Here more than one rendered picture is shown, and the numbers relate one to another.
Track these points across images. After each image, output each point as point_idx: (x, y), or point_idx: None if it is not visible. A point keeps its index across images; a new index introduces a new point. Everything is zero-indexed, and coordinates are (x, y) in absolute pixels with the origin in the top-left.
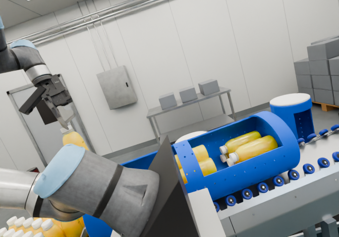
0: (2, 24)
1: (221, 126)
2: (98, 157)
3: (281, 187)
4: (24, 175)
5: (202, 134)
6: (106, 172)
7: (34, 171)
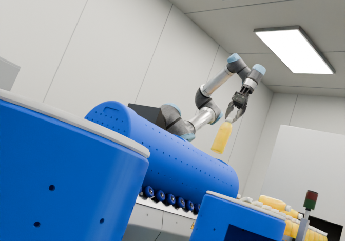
0: (234, 59)
1: (160, 127)
2: (163, 106)
3: None
4: (189, 120)
5: (175, 136)
6: None
7: (307, 192)
